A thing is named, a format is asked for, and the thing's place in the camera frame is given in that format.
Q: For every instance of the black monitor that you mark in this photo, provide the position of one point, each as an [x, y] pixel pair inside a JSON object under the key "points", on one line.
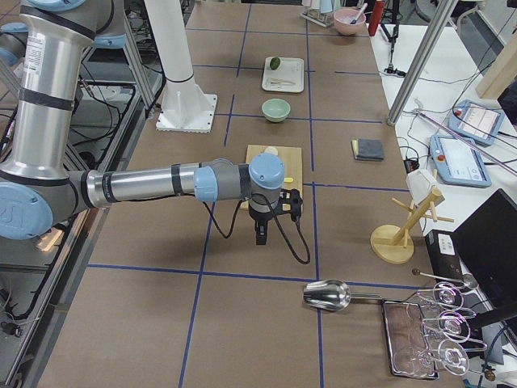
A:
{"points": [[486, 244]]}

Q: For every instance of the wine glass middle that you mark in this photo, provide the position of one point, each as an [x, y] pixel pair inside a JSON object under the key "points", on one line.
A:
{"points": [[450, 325]]}

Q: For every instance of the wine glass rear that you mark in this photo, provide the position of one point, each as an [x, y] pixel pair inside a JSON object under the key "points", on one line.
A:
{"points": [[445, 296]]}

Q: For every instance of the near teach pendant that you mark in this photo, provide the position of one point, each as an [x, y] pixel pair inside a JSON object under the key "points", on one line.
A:
{"points": [[457, 163]]}

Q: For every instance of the aluminium frame post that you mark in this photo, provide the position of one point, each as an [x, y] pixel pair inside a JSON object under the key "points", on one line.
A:
{"points": [[429, 40]]}

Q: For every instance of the far teach pendant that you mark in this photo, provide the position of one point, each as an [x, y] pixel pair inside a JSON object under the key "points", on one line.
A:
{"points": [[475, 121]]}

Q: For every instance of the pink bowl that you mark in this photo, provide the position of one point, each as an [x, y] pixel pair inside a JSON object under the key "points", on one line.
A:
{"points": [[346, 23]]}

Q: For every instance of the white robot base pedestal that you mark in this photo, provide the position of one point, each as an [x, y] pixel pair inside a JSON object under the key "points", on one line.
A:
{"points": [[184, 107]]}

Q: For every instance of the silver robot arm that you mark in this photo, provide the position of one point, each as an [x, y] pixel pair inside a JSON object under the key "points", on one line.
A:
{"points": [[37, 191]]}

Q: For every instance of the black tripod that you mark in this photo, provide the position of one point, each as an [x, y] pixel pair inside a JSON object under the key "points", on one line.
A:
{"points": [[392, 39]]}

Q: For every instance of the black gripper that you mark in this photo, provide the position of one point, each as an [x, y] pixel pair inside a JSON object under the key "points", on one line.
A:
{"points": [[258, 219]]}

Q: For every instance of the light green bowl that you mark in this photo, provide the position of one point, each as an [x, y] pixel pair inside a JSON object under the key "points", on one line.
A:
{"points": [[276, 110]]}

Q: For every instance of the steel scoop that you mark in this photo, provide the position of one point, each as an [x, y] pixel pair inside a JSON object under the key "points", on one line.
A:
{"points": [[334, 295]]}

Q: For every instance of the grey and yellow cloth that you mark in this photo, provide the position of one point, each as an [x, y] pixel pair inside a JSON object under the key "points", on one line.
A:
{"points": [[367, 149]]}

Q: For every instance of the white bear tray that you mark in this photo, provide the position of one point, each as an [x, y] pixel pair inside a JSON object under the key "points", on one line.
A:
{"points": [[291, 69]]}

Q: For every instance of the bamboo cutting board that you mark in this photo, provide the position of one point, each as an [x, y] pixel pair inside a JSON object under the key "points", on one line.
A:
{"points": [[292, 159]]}

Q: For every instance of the wine glass front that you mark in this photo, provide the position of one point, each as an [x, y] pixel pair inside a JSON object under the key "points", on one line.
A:
{"points": [[452, 357]]}

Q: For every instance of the teach pendant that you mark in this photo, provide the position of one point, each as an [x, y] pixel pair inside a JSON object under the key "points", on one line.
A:
{"points": [[475, 121], [457, 163]]}

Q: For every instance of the black box with label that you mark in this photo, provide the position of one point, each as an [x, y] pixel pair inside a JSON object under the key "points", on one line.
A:
{"points": [[444, 259]]}

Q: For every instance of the wooden mug tree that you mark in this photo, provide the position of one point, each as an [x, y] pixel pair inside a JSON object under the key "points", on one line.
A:
{"points": [[393, 244]]}

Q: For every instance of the dark tray with glasses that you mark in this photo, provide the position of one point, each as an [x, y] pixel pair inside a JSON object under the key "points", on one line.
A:
{"points": [[404, 340]]}

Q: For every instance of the wine glass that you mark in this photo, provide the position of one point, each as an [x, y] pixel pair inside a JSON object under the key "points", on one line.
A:
{"points": [[452, 357], [445, 296], [450, 325]]}

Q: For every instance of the green avocado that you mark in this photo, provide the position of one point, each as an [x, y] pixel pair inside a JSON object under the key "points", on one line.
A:
{"points": [[274, 63]]}

